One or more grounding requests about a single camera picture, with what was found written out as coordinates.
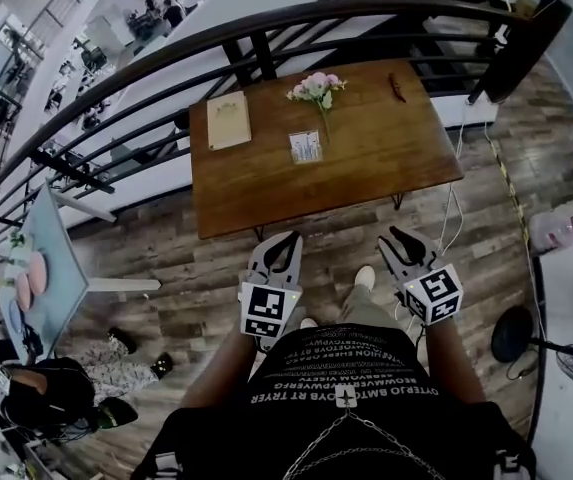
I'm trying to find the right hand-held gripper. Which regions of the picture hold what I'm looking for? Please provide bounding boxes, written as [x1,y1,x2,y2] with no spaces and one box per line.
[376,226,464,326]

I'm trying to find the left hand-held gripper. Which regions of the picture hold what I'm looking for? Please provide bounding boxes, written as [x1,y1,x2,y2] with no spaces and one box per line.
[237,230,305,353]

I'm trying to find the person's left forearm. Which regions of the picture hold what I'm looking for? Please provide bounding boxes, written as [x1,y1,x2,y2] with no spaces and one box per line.
[180,329,263,410]

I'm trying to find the person's right forearm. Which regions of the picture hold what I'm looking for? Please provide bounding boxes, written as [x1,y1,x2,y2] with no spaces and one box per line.
[422,316,488,405]

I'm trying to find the person's white shoe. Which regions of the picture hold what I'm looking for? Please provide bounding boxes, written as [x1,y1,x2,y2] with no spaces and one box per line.
[352,264,377,292]

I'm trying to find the person's khaki trouser leg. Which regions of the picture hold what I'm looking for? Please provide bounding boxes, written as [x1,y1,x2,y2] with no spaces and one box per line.
[337,281,398,330]

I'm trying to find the brown wooden table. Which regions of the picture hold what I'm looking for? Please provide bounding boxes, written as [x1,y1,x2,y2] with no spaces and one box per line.
[187,58,467,244]

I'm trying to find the person's black printed shirt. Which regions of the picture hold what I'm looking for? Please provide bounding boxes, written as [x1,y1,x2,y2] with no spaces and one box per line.
[142,322,538,480]

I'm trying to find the black standing fan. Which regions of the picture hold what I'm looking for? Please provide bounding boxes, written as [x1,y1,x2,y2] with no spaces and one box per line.
[489,304,573,420]

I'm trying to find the beige book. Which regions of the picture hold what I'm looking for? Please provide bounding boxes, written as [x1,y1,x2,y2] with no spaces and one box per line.
[205,90,254,153]

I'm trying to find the clear plastic bag red print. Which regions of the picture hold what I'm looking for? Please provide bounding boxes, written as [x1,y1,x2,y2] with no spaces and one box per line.
[527,176,573,255]

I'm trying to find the dark eyeglasses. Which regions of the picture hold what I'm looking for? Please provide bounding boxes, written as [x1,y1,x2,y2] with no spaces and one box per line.
[387,72,409,104]

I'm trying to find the pink flower bouquet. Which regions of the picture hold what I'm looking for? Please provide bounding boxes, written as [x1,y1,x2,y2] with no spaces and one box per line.
[285,70,350,145]

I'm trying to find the black metal railing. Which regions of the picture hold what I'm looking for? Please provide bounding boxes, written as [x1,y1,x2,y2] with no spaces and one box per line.
[0,0,573,250]

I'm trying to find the light blue table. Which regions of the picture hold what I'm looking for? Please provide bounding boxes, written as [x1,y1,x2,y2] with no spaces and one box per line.
[0,176,163,360]

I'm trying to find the pink round plate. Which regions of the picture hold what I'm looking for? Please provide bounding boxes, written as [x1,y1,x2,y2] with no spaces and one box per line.
[25,252,51,295]
[13,271,36,313]

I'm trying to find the white cable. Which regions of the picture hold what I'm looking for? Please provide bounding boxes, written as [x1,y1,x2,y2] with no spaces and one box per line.
[434,99,493,258]

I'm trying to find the silver chain necklace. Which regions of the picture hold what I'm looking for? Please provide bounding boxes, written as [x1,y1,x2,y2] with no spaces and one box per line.
[282,386,448,480]

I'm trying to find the white bag strap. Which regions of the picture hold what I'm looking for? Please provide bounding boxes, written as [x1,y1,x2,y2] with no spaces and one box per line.
[494,449,533,480]

